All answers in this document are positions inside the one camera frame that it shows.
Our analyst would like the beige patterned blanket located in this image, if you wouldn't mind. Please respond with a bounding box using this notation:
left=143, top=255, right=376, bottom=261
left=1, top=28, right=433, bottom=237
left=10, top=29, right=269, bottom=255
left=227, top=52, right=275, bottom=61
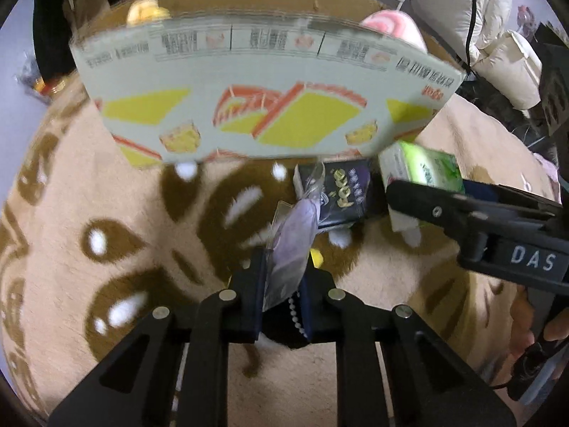
left=1, top=76, right=517, bottom=423

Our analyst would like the printed cardboard box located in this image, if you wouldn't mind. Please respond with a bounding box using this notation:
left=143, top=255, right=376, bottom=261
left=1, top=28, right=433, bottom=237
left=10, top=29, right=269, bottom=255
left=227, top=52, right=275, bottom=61
left=70, top=0, right=464, bottom=167

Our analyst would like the cream pillow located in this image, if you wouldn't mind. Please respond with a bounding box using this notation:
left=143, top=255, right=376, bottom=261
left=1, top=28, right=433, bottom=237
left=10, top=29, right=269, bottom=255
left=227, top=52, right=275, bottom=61
left=474, top=31, right=542, bottom=111

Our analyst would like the black Face tissue pack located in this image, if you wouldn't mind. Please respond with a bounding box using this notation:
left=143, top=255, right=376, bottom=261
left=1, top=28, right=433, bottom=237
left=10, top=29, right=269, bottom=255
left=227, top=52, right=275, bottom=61
left=292, top=159, right=371, bottom=232

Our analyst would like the yellow plush toy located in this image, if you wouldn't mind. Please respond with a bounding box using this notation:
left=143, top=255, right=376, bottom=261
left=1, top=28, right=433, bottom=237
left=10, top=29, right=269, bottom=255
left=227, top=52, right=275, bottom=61
left=126, top=0, right=171, bottom=26

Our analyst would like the person's right hand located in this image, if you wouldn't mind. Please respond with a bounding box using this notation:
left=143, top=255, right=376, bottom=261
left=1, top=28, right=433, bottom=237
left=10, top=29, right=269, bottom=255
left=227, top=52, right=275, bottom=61
left=509, top=285, right=568, bottom=363

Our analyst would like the green tissue pack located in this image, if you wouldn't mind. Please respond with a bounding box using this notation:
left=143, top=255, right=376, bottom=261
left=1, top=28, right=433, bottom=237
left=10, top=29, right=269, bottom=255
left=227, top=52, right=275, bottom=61
left=377, top=139, right=466, bottom=248

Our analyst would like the plastic bag of toys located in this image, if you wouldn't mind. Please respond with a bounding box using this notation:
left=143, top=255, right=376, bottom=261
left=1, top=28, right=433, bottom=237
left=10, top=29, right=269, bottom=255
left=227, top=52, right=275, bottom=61
left=15, top=52, right=68, bottom=104

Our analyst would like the white fluffy plush toy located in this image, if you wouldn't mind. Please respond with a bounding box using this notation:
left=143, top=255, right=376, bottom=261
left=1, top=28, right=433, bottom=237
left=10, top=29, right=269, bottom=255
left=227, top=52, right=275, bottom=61
left=242, top=227, right=363, bottom=379

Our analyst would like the pink swirl plush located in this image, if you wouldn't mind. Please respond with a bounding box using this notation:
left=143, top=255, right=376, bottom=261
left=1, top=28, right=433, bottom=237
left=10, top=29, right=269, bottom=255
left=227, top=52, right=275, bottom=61
left=360, top=10, right=428, bottom=53

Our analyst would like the cream upright mattress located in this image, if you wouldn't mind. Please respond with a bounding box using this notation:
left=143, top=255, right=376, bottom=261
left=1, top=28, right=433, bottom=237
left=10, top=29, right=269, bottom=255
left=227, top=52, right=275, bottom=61
left=411, top=0, right=513, bottom=65

